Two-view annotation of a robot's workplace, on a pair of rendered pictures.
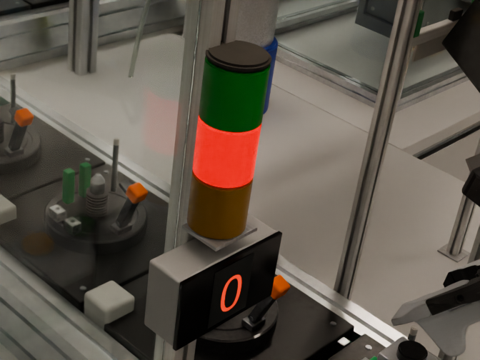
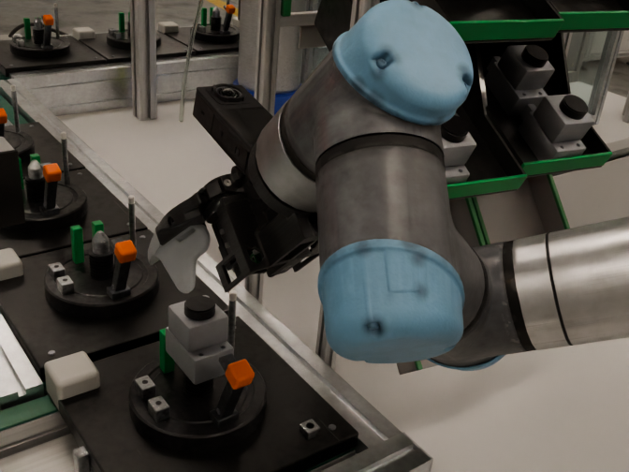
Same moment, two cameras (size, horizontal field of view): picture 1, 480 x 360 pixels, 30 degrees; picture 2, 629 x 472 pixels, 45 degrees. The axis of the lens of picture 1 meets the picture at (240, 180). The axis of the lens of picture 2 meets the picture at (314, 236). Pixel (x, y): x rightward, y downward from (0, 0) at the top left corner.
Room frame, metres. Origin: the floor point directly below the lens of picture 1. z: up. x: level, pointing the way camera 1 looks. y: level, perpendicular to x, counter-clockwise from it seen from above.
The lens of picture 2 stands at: (0.12, -0.43, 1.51)
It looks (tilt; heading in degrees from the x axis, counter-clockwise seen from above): 28 degrees down; 12
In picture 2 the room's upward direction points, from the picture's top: 6 degrees clockwise
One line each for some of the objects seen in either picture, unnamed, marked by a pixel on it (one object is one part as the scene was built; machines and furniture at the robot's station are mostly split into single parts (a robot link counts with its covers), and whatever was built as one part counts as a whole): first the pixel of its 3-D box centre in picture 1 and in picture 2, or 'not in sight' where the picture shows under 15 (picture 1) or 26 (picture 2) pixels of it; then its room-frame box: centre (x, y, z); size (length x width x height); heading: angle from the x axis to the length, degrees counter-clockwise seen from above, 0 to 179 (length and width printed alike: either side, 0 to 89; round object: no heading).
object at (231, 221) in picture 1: (219, 198); not in sight; (0.63, 0.01, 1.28); 0.05 x 0.05 x 0.05
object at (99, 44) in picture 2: not in sight; (133, 26); (1.95, 0.51, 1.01); 0.24 x 0.24 x 0.13; 51
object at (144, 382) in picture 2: not in sight; (145, 388); (0.67, -0.15, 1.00); 0.02 x 0.01 x 0.02; 51
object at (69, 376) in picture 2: not in sight; (72, 381); (0.69, -0.06, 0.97); 0.05 x 0.05 x 0.04; 51
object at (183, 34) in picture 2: not in sight; (215, 21); (2.14, 0.35, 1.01); 0.24 x 0.24 x 0.13; 51
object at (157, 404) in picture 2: not in sight; (158, 408); (0.65, -0.18, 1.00); 0.02 x 0.01 x 0.02; 51
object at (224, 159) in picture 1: (226, 146); not in sight; (0.63, 0.01, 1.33); 0.05 x 0.05 x 0.05
